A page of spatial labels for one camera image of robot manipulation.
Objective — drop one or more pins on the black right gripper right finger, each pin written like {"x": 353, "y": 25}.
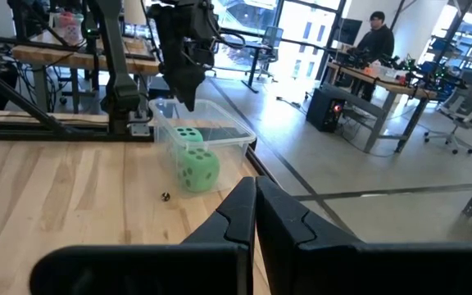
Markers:
{"x": 363, "y": 270}

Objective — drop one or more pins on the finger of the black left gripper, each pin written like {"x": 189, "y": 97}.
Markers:
{"x": 183, "y": 88}
{"x": 196, "y": 86}

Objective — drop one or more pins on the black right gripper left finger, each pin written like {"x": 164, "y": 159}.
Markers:
{"x": 158, "y": 270}

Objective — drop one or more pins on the teal foam die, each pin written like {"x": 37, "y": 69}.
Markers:
{"x": 189, "y": 135}

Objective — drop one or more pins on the green foam die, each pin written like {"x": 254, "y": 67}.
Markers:
{"x": 199, "y": 172}

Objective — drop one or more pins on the clear plastic container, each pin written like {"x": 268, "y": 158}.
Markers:
{"x": 232, "y": 164}

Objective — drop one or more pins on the clear jar with dice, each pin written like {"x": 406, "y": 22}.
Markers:
{"x": 71, "y": 28}

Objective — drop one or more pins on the small white lamp shade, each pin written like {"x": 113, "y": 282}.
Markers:
{"x": 134, "y": 12}

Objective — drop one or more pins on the black desk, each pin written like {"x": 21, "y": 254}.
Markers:
{"x": 254, "y": 69}

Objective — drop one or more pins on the small black die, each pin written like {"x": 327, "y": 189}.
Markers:
{"x": 166, "y": 197}

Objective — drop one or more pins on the grey mesh office chair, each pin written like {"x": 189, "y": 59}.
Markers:
{"x": 272, "y": 39}

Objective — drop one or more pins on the wooden workbench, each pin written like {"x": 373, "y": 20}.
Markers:
{"x": 76, "y": 59}

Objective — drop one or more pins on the black computer tower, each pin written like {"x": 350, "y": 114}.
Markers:
{"x": 322, "y": 110}

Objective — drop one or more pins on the black computer monitor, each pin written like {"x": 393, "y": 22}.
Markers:
{"x": 350, "y": 30}

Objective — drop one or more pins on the person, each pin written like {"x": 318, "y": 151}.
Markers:
{"x": 377, "y": 45}

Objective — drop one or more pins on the wooden desk with metal legs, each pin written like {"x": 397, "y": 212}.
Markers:
{"x": 383, "y": 84}

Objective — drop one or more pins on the white office chair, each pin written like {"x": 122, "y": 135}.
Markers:
{"x": 465, "y": 94}

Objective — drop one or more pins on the black aluminium table frame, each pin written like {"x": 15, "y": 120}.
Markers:
{"x": 35, "y": 135}

